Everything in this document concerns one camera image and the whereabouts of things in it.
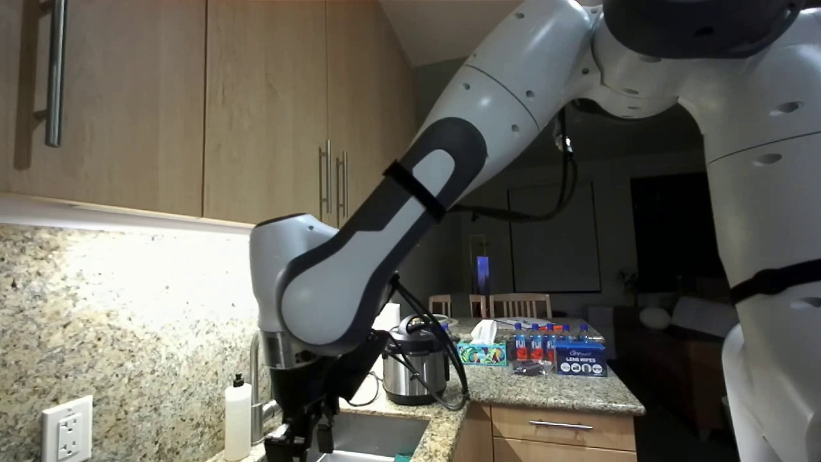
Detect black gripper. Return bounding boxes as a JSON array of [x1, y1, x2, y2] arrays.
[[263, 328, 391, 462]]

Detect stainless steel sink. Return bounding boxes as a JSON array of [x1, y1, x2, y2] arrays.
[[315, 408, 431, 462]]

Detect white soap bottle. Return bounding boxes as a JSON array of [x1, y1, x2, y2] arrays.
[[220, 373, 258, 462]]

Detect white paper towel roll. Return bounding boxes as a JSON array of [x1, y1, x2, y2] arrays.
[[373, 300, 403, 338]]

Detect steel rice cooker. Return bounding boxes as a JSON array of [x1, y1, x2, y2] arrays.
[[378, 313, 454, 408]]

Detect wooden dining chair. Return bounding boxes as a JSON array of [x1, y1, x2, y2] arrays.
[[465, 291, 491, 320], [488, 291, 554, 320], [426, 291, 454, 319]]

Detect teal tissue box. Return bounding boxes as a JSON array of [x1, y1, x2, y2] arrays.
[[454, 315, 512, 370]]

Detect wooden base cabinet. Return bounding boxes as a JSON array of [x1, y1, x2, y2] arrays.
[[447, 401, 642, 462]]

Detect pack of water bottles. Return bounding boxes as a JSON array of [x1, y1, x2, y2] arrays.
[[508, 319, 610, 381]]

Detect wooden upper cabinets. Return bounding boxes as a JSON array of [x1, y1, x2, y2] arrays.
[[0, 0, 420, 247]]

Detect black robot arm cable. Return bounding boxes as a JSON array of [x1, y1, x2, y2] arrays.
[[347, 109, 580, 415]]

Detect steel upper cabinet handle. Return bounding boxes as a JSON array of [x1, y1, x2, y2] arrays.
[[32, 0, 70, 150], [315, 139, 333, 227]]

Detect white wall power outlet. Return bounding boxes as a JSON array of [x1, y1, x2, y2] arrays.
[[38, 394, 96, 462]]

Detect steel drawer handle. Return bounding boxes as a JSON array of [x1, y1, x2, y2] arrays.
[[527, 415, 596, 435]]

